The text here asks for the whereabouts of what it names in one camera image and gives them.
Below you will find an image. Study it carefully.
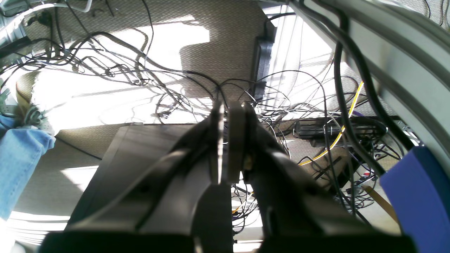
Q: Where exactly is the yellow cable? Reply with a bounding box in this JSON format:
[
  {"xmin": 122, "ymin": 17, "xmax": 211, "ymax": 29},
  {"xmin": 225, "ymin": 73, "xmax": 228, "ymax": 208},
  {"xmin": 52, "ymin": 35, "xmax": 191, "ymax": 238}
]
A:
[{"xmin": 298, "ymin": 82, "xmax": 364, "ymax": 166}]

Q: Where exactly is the blue jeans leg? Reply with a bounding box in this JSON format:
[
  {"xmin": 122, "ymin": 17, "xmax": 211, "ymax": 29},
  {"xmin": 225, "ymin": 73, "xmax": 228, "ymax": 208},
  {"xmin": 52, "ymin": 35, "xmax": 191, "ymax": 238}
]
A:
[{"xmin": 0, "ymin": 116, "xmax": 55, "ymax": 221}]

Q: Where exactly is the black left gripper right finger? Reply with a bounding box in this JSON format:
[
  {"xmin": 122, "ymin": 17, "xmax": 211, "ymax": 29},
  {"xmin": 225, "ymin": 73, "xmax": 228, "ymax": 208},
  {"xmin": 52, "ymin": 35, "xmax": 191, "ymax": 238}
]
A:
[{"xmin": 227, "ymin": 101, "xmax": 373, "ymax": 236}]

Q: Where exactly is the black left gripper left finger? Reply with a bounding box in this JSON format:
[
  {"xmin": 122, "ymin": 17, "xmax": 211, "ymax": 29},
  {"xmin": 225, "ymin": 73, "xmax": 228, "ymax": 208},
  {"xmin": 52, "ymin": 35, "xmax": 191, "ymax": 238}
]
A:
[{"xmin": 66, "ymin": 102, "xmax": 224, "ymax": 232}]

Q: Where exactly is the black power strip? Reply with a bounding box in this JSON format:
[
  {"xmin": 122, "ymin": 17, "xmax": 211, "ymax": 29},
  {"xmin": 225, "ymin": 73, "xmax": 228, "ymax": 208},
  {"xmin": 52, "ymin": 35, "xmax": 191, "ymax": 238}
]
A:
[{"xmin": 293, "ymin": 117, "xmax": 387, "ymax": 140}]

